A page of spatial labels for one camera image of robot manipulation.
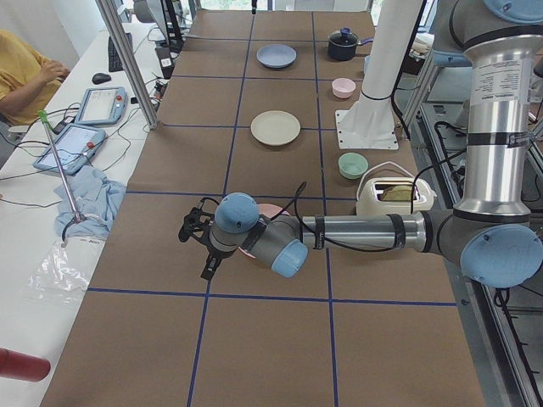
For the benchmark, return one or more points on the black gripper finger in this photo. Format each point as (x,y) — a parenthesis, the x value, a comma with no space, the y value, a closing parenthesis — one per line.
(211,265)

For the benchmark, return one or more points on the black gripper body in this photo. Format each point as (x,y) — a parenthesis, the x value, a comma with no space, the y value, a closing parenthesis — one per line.
(215,253)

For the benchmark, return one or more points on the pink plate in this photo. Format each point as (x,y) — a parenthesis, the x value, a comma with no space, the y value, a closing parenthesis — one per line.
(269,210)

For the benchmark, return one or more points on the blue plate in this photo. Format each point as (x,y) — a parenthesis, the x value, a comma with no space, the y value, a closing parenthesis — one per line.
(276,56)

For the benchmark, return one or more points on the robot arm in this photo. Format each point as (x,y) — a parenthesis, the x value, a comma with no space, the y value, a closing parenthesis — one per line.
(486,233)

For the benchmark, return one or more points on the light blue cloth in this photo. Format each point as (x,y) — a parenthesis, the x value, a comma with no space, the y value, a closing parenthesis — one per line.
(97,197)

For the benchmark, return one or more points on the cream plate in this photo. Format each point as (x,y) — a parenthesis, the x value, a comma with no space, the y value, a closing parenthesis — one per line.
(275,128)

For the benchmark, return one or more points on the lower teach pendant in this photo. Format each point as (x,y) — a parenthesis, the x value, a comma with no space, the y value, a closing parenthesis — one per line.
(75,145)

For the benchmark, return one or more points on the teach pendant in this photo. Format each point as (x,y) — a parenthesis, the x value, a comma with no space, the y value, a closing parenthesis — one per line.
(75,145)
(102,106)

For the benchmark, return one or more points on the clear plastic bag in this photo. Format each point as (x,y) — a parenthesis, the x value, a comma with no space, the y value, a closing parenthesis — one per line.
(65,272)

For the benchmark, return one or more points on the upper teach pendant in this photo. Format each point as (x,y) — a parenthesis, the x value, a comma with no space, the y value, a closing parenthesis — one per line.
(102,106)

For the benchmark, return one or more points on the green bowl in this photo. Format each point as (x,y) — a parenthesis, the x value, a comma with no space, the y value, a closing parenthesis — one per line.
(352,165)

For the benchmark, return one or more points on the black computer mouse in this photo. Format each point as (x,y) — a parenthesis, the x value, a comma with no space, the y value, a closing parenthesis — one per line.
(100,78)

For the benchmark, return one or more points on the black keyboard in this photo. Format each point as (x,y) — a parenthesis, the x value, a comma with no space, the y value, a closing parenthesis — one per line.
(114,61)

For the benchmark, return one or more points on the cream toaster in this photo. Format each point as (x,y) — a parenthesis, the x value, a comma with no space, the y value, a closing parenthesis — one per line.
(392,194)

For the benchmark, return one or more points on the reacher grabber stick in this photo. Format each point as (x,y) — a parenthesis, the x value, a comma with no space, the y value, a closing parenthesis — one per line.
(78,216)

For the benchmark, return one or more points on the pink bowl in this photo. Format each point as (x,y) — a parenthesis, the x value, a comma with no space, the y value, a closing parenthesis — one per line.
(343,88)

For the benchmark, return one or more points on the person in yellow shirt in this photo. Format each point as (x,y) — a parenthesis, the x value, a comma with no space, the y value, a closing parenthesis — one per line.
(29,79)

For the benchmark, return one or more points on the red bottle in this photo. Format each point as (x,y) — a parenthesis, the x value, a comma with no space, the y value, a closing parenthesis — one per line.
(24,367)

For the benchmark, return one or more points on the dark blue lidded pot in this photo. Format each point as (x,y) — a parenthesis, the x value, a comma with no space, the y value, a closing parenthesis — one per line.
(343,44)

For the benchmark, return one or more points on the light blue cup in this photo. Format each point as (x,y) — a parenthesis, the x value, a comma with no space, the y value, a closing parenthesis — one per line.
(366,64)

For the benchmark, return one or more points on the aluminium frame post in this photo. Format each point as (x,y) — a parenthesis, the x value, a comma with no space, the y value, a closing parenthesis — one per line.
(124,49)

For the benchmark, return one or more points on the white camera mast base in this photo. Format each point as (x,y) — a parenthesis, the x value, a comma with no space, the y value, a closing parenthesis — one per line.
(370,123)

